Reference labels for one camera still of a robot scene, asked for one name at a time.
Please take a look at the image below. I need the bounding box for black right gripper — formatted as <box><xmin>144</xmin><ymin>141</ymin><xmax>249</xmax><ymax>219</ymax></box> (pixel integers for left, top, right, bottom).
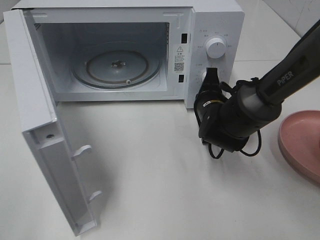
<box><xmin>193</xmin><ymin>67</ymin><xmax>227</xmax><ymax>125</ymax></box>

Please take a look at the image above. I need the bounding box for white microwave oven body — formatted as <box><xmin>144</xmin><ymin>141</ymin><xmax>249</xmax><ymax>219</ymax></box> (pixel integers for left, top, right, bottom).
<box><xmin>10</xmin><ymin>0</ymin><xmax>245</xmax><ymax>108</ymax></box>

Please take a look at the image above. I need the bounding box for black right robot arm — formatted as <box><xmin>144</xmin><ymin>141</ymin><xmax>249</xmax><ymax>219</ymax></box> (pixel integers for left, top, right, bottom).
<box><xmin>195</xmin><ymin>22</ymin><xmax>320</xmax><ymax>139</ymax></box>

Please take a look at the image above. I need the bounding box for upper white power knob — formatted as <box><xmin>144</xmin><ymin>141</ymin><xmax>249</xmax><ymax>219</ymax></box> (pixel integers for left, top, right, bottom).
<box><xmin>205</xmin><ymin>35</ymin><xmax>227</xmax><ymax>59</ymax></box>

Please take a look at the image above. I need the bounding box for pink round plate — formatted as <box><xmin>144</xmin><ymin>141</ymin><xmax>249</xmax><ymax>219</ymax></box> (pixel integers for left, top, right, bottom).
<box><xmin>278</xmin><ymin>110</ymin><xmax>320</xmax><ymax>184</ymax></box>

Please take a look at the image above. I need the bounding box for lower white timer knob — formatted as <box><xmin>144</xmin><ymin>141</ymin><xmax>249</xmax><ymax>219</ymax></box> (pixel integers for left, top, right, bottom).
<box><xmin>200</xmin><ymin>70</ymin><xmax>207</xmax><ymax>85</ymax></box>

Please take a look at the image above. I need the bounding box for white microwave door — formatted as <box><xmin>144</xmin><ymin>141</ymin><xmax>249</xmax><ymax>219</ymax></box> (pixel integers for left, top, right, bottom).
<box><xmin>4</xmin><ymin>9</ymin><xmax>99</xmax><ymax>236</ymax></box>

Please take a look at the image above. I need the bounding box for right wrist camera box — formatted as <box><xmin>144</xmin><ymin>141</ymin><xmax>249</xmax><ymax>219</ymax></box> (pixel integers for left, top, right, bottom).
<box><xmin>198</xmin><ymin>116</ymin><xmax>249</xmax><ymax>153</ymax></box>

